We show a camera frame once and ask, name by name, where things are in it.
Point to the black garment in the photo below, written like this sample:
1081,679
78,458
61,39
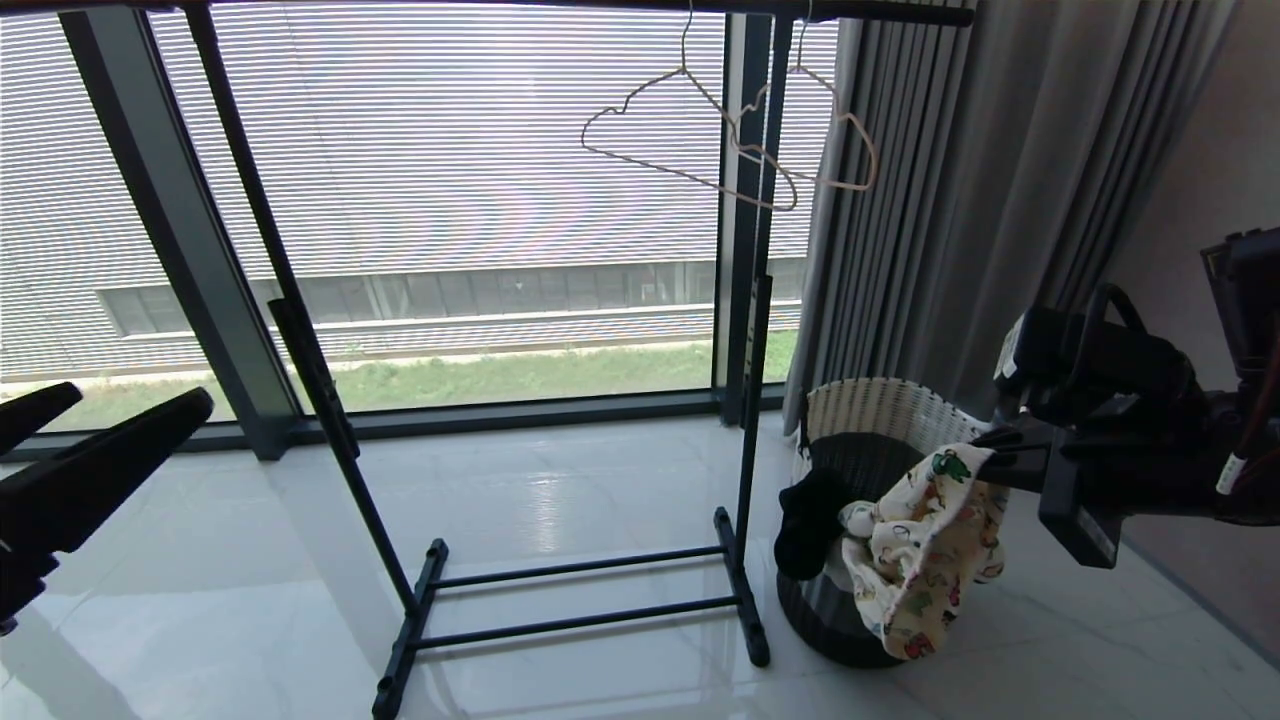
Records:
810,520

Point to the pink clothes hanger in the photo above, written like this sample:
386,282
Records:
866,135
686,70

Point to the window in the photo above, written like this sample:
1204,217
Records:
450,200

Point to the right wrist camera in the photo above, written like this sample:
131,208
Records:
1120,365

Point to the beige curtain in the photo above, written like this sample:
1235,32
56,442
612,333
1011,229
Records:
950,200

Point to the cream printed garment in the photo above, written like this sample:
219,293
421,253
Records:
920,550

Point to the white laundry basket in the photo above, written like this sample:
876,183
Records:
880,410

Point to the black clothes rack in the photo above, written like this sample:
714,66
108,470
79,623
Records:
320,380

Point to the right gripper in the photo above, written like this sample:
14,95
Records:
1150,470

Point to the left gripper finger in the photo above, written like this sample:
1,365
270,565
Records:
70,490
30,415

